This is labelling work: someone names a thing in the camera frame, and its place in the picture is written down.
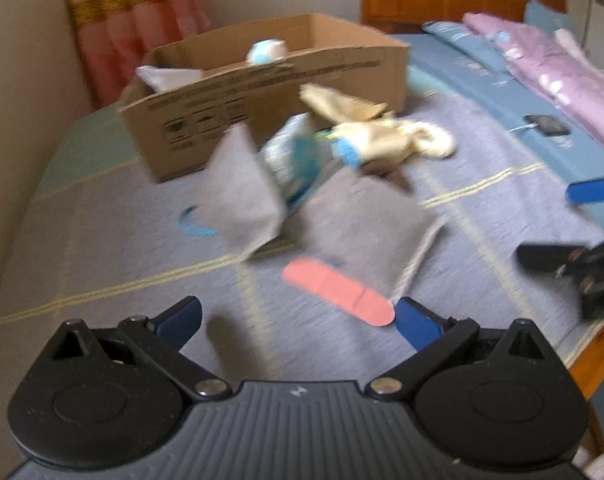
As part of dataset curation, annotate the blue folded quilt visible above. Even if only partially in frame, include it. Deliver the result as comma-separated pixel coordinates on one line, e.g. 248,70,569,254
422,20,604,233

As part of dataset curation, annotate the plain grey sachet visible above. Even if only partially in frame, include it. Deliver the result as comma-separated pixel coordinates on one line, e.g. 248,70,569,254
204,122,287,263

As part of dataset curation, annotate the blue and white ball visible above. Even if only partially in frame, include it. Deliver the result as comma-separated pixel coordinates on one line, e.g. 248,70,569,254
246,39,289,66

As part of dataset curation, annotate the wooden bed frame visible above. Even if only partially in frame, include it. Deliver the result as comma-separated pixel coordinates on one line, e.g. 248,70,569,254
566,317,604,461

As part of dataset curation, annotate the black phone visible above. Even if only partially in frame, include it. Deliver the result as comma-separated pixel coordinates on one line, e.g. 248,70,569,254
524,114,571,137

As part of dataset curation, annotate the beige cloth pouch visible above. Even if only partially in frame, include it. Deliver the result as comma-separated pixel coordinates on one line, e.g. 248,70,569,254
299,82,389,123

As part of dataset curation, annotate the cream knitted cloth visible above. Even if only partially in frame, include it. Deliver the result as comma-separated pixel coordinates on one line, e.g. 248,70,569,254
331,119,457,167

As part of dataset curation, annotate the pink bandage-shaped pad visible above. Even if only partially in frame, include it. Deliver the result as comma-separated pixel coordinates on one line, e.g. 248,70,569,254
283,257,397,328

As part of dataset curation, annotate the grey sachet with lace edge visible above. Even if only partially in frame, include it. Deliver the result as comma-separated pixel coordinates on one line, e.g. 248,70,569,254
292,166,445,306

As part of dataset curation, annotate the brown cardboard box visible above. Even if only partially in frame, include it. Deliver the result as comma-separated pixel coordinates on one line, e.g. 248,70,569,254
118,12,413,184

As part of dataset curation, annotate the blue pillow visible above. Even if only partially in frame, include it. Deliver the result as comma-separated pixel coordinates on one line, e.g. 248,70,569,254
524,0,573,32

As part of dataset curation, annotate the pink curtain with gold band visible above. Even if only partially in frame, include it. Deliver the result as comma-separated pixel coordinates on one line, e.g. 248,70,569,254
62,0,213,109

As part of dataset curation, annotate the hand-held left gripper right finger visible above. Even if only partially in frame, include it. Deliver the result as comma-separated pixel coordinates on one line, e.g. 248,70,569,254
367,296,557,402

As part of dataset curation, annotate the white cloth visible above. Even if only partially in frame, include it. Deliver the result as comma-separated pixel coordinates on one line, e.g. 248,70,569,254
136,65,205,94

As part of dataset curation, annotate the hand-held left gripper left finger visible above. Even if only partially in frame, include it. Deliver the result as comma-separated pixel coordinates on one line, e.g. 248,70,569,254
47,296,233,403

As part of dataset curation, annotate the pink floral pillow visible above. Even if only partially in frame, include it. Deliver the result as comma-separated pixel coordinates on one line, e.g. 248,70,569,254
462,11,604,161

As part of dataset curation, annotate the patterned sachet with blue tassel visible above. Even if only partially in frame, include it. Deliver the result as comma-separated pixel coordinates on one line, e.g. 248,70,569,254
178,112,345,237

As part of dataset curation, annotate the grey plaid bed sheet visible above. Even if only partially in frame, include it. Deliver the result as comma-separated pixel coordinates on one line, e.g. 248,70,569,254
0,35,604,378

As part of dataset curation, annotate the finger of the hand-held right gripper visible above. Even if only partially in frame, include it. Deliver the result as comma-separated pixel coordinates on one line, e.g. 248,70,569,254
566,171,604,207
516,232,604,321

